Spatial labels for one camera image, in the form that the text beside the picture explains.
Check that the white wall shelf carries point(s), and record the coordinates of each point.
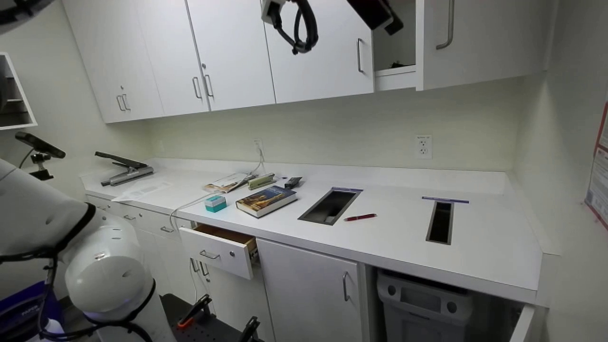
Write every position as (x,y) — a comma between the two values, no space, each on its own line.
(21,124)

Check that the red pen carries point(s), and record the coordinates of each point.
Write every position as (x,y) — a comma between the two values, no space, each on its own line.
(359,217)

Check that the camera on mount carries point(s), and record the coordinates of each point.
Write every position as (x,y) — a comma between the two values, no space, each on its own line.
(40,145)

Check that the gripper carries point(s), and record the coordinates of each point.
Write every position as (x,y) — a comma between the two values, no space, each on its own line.
(371,12)

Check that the narrow metal counter opening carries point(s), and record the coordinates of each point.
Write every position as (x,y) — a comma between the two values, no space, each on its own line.
(440,222)

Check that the white paper sheet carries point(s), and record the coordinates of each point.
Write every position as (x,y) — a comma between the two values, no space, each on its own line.
(142,191)

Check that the green stapler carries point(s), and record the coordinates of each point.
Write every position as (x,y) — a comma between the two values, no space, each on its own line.
(261,181)

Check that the blue box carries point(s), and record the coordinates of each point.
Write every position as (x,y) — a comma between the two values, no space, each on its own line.
(23,311)

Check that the teal white small box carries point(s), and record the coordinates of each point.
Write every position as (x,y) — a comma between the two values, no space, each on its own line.
(215,204)

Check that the hardcover book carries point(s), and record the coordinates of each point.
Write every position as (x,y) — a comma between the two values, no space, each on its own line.
(266,199)

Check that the white wall cabinet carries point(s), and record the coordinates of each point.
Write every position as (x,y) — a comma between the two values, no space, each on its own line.
(394,80)

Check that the black grey heavy stapler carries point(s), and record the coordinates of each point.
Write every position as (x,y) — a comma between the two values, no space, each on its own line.
(128,173)

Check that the wall poster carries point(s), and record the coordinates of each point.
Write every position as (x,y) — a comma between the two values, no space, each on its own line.
(599,185)

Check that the white base cabinet door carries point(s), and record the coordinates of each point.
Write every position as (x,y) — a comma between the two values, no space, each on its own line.
(523,327)
(304,294)
(175,266)
(237,304)

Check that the grey waste bin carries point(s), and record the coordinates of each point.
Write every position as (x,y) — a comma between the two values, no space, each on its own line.
(422,308)

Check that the white wall cabinet door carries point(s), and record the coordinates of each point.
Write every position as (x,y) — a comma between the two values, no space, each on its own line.
(166,47)
(498,42)
(104,47)
(228,47)
(327,71)

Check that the white drawer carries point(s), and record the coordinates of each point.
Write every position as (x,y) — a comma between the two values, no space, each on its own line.
(154,221)
(228,261)
(118,210)

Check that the orange black spring clamp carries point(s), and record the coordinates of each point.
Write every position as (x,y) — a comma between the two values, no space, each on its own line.
(194,313)

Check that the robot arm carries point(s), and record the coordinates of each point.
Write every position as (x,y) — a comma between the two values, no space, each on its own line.
(104,275)

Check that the wide metal counter opening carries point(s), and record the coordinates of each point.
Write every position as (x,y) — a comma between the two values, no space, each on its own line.
(327,207)

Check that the white wall socket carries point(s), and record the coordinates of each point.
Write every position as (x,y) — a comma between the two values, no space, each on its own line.
(257,145)
(423,147)

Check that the small black device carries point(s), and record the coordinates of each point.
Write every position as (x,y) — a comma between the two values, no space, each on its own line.
(293,182)

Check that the booklet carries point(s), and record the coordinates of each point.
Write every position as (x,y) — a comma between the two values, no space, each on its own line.
(227,183)

